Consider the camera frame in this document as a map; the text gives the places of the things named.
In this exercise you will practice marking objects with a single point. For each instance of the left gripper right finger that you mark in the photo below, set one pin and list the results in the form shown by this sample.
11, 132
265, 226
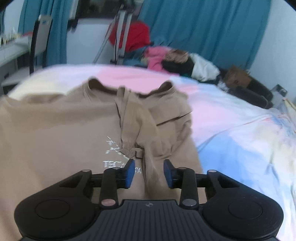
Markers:
189, 182

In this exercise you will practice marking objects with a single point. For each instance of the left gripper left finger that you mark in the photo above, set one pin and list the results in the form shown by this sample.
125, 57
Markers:
108, 182

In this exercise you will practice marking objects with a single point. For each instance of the tan printed t-shirt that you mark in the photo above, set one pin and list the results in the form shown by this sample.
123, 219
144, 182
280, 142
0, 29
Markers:
46, 138

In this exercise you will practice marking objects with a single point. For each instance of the tan black clothes pile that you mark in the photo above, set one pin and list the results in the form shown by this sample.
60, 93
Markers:
179, 62

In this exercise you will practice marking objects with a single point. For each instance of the pink clothes pile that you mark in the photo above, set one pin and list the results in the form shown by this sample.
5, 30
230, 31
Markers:
155, 56

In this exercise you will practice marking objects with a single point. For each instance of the pastel tie-dye bed sheet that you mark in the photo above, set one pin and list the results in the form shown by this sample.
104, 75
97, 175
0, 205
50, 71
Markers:
252, 145

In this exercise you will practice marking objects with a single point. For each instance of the white garment on pile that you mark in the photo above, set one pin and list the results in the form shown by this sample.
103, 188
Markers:
203, 70

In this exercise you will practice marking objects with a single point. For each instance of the red garment on stand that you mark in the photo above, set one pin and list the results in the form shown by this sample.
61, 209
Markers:
138, 36

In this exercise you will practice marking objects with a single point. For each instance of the blue curtain right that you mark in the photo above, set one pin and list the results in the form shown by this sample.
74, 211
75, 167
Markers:
224, 32

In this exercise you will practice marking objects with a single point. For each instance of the blue curtain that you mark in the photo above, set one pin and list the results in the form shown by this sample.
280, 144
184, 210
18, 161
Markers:
224, 32
60, 12

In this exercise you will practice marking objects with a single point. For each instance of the white dresser desk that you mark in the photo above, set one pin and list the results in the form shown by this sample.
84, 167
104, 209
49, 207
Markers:
11, 74

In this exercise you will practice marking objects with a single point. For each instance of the grey black chair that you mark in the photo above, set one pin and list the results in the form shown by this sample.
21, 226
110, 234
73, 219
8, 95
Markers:
40, 39

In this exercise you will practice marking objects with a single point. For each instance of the metal tripod stand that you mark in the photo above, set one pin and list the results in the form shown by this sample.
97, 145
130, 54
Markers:
121, 27

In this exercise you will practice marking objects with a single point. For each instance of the blue curtain left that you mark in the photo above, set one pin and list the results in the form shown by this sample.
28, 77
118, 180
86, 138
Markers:
60, 12

